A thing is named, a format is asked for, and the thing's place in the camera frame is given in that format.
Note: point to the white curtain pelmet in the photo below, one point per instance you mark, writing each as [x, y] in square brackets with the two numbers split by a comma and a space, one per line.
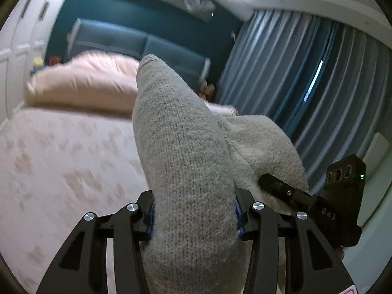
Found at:
[321, 6]

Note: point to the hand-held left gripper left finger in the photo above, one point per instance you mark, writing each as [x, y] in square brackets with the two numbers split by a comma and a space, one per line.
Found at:
[150, 217]

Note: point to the brown plush toy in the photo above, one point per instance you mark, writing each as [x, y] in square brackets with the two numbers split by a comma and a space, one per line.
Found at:
[206, 90]

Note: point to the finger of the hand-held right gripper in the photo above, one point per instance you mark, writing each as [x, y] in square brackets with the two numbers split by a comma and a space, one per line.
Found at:
[275, 186]

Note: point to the pink pillow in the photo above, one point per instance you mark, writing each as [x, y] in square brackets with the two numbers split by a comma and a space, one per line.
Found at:
[85, 82]

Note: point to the teal padded headboard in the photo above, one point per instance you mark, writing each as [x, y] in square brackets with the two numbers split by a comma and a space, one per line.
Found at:
[122, 43]

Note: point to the small red item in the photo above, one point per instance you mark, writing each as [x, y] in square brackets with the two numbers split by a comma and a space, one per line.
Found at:
[55, 60]

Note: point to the grey-blue curtain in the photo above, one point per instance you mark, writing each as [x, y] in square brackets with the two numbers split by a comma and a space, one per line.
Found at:
[291, 82]

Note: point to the white wardrobe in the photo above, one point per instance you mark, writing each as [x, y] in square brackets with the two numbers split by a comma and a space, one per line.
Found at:
[18, 30]

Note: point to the small yellow item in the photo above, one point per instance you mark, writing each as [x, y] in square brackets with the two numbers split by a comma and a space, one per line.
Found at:
[38, 62]

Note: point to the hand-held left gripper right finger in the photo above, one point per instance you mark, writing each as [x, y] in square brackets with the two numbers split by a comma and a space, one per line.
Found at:
[239, 217]

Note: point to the cream knit sweater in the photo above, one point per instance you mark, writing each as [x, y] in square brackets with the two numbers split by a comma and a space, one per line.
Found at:
[183, 159]

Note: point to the butterfly print blanket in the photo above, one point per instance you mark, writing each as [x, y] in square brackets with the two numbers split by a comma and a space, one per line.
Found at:
[61, 174]

